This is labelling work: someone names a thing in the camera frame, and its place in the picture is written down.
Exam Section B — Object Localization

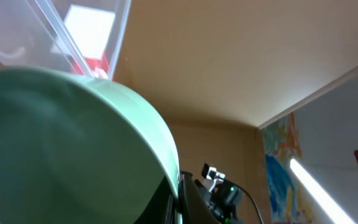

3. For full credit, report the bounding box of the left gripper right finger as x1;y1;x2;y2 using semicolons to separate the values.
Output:
179;173;219;224

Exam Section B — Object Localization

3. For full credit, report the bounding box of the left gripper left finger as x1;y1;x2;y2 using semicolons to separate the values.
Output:
134;177;175;224

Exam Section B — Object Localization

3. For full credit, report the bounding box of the green bowl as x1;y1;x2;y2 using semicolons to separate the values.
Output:
0;67;179;223

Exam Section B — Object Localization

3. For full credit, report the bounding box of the ceiling light strip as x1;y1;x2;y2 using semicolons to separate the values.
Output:
290;159;356;224

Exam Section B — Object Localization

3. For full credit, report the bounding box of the clear plastic bin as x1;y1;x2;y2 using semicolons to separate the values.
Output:
0;0;132;80

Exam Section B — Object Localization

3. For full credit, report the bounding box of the overhead camera on mount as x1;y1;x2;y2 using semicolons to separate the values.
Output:
195;163;264;224

